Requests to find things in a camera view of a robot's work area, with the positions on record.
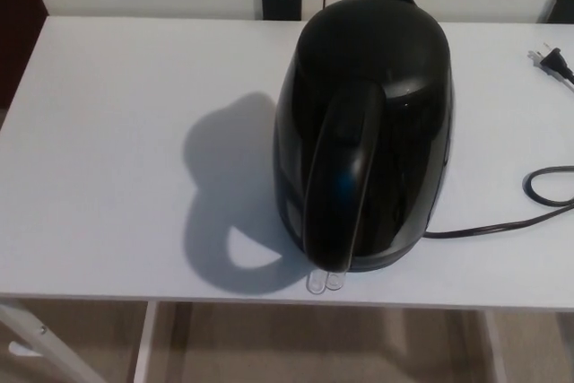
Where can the grey kettle base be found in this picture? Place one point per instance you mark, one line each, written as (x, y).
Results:
(390, 263)

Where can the black electric kettle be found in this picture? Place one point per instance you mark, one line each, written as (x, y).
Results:
(381, 132)

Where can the black rectangular box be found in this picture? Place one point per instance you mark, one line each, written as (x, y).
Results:
(560, 6)
(282, 2)

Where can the dark brown wooden door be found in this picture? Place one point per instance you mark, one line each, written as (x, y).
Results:
(20, 20)

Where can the transparent kettle switch lever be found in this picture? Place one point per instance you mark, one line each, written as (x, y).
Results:
(324, 285)

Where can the white metal table leg frame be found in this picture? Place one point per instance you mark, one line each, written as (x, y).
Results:
(495, 347)
(144, 356)

